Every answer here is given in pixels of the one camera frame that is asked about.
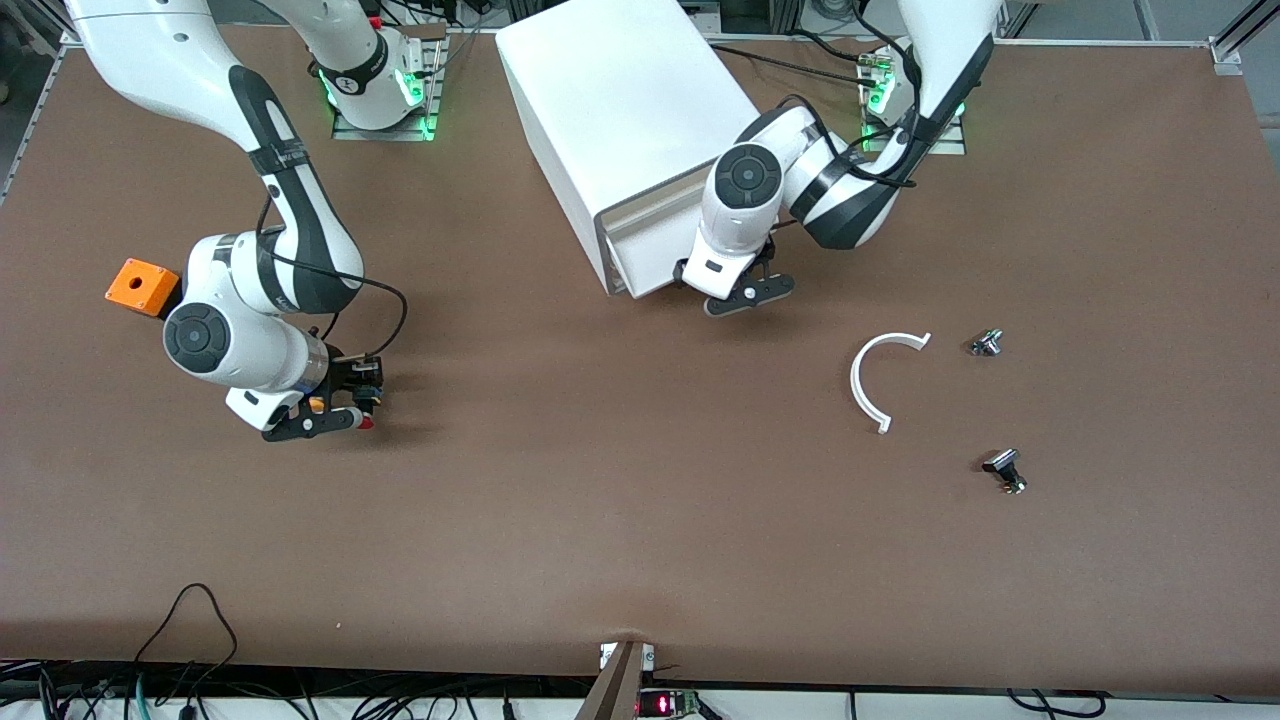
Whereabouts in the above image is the black and silver switch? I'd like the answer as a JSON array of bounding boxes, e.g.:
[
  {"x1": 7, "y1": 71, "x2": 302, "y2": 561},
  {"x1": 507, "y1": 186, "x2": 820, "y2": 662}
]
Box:
[{"x1": 981, "y1": 449, "x2": 1029, "y2": 496}]

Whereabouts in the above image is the grey camera stand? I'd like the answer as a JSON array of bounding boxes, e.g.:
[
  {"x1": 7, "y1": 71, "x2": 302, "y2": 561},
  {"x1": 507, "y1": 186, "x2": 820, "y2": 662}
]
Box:
[{"x1": 573, "y1": 640, "x2": 656, "y2": 720}]

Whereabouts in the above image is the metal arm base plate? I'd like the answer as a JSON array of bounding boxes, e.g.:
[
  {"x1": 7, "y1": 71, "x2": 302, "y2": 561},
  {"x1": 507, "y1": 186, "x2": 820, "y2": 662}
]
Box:
[
  {"x1": 330, "y1": 22, "x2": 446, "y2": 143},
  {"x1": 860, "y1": 40, "x2": 969, "y2": 156}
]

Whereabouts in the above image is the device with red display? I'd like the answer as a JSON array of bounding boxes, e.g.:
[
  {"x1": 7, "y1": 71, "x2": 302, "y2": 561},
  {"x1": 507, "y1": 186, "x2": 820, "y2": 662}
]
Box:
[{"x1": 638, "y1": 688, "x2": 704, "y2": 719}]

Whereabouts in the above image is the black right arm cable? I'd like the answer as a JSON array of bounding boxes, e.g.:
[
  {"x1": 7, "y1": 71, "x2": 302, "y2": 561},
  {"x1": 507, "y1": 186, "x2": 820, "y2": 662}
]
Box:
[{"x1": 255, "y1": 190, "x2": 411, "y2": 363}]

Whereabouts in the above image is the white plastic drawer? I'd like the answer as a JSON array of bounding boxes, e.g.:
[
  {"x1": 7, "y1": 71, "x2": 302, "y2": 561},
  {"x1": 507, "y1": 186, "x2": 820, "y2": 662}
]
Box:
[
  {"x1": 608, "y1": 200, "x2": 706, "y2": 281},
  {"x1": 612, "y1": 255, "x2": 696, "y2": 298},
  {"x1": 603, "y1": 170, "x2": 716, "y2": 236}
]

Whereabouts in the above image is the orange button box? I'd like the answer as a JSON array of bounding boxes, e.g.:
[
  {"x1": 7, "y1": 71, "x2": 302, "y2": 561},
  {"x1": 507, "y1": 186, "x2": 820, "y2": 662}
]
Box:
[{"x1": 105, "y1": 257, "x2": 184, "y2": 319}]

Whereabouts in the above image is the white drawer cabinet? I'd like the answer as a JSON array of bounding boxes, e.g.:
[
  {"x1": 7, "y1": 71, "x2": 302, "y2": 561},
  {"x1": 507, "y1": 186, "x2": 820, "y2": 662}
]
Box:
[{"x1": 495, "y1": 0, "x2": 763, "y2": 298}]

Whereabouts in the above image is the white plastic half ring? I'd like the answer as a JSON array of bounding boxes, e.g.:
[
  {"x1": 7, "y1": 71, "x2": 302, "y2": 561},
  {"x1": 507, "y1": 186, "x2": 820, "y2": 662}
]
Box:
[{"x1": 849, "y1": 331, "x2": 934, "y2": 435}]

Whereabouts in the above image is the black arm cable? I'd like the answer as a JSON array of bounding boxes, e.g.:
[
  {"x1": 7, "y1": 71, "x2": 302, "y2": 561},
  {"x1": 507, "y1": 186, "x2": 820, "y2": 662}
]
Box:
[
  {"x1": 775, "y1": 0, "x2": 926, "y2": 191},
  {"x1": 255, "y1": 190, "x2": 411, "y2": 363}
]

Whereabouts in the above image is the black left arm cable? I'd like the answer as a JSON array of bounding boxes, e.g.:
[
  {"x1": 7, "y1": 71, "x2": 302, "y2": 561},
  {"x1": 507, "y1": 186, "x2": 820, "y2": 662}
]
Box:
[{"x1": 775, "y1": 0, "x2": 926, "y2": 191}]

